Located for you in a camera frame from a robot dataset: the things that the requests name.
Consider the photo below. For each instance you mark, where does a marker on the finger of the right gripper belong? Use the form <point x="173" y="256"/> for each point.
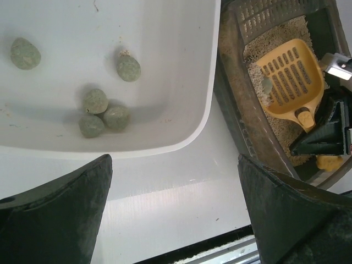
<point x="330" y="135"/>

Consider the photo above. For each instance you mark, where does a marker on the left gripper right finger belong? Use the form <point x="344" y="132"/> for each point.
<point x="292" y="221"/>

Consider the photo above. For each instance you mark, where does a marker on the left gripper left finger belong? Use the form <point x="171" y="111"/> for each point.
<point x="57" y="222"/>

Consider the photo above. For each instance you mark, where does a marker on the orange litter scoop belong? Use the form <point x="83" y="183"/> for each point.
<point x="303" y="117"/>

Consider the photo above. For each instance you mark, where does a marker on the grey-green litter clump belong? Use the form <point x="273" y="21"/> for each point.
<point x="95" y="102"/>
<point x="117" y="117"/>
<point x="91" y="126"/>
<point x="267" y="85"/>
<point x="127" y="67"/>
<point x="24" y="55"/>

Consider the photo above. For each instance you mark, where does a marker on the dark grey litter box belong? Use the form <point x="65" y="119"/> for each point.
<point x="243" y="21"/>

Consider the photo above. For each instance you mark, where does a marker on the white plastic tray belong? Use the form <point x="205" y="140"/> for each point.
<point x="175" y="43"/>

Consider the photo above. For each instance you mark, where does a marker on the aluminium front rail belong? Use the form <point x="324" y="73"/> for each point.
<point x="243" y="250"/>

